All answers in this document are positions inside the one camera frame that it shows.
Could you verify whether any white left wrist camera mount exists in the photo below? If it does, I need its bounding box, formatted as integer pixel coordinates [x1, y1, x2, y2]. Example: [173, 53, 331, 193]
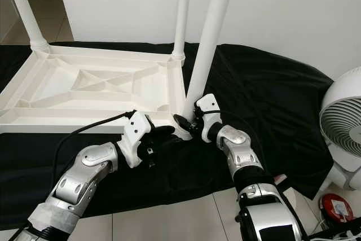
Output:
[118, 111, 155, 169]

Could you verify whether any white plastic table top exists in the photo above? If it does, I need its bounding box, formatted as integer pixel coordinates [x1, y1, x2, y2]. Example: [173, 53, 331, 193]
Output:
[0, 45, 195, 140]

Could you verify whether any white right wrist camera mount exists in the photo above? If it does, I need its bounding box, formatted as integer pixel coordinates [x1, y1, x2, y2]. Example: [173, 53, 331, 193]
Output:
[195, 94, 222, 141]

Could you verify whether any pink fabric piece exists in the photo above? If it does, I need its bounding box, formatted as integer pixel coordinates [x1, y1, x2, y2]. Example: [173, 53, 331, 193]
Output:
[273, 174, 289, 186]

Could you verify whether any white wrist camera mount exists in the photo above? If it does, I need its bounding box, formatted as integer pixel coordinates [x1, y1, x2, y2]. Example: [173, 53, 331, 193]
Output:
[118, 111, 155, 169]
[195, 94, 222, 141]

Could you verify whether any black table cloth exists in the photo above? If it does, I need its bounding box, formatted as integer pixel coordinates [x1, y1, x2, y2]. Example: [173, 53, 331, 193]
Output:
[0, 42, 361, 227]

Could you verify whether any red black round device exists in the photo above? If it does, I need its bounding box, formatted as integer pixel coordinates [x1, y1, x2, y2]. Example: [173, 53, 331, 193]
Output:
[318, 192, 355, 224]

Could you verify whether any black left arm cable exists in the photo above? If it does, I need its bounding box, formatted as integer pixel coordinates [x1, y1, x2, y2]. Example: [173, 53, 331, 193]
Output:
[54, 109, 139, 181]

